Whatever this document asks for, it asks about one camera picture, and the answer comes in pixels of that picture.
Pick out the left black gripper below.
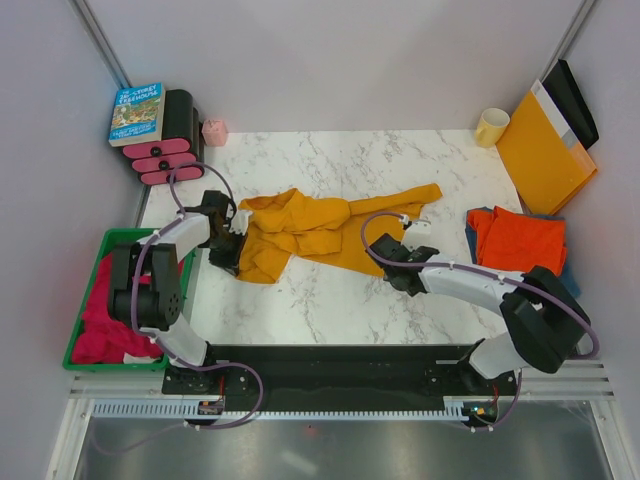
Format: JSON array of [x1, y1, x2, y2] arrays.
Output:
[[204, 227, 248, 277]]

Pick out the yellow t shirt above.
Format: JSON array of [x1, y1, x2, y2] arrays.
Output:
[[238, 183, 442, 284]]

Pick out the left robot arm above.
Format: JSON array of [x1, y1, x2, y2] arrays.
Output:
[[106, 190, 252, 393]]

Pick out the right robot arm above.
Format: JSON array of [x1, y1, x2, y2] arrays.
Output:
[[366, 234, 594, 394]]

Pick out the black pink drawer unit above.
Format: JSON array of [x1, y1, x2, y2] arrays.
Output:
[[122, 89, 205, 186]]

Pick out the orange folded t shirt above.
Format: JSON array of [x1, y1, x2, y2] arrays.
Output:
[[472, 204, 569, 289]]

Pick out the green plastic tray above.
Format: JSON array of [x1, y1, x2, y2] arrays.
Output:
[[62, 228, 195, 372]]

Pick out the small pink cube box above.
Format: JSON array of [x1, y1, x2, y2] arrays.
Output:
[[201, 119, 228, 147]]

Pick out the pink crumpled t shirt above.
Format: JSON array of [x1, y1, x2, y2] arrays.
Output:
[[71, 254, 163, 365]]

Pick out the blue folded t shirt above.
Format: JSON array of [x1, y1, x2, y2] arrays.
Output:
[[464, 206, 582, 300]]

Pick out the blue treehouse book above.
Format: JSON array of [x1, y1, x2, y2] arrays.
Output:
[[108, 83, 166, 148]]

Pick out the orange padded envelope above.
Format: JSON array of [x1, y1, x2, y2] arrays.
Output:
[[497, 89, 597, 215]]

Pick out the yellow mug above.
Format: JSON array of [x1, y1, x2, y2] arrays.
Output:
[[474, 107, 510, 148]]

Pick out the white grey envelope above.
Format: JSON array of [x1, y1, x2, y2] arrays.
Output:
[[531, 80, 579, 149]]

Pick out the black folder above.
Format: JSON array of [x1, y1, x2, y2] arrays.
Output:
[[542, 59, 599, 150]]

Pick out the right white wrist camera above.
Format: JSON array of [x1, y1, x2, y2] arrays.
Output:
[[401, 219, 432, 251]]

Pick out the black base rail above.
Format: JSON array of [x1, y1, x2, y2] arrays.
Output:
[[162, 345, 516, 415]]

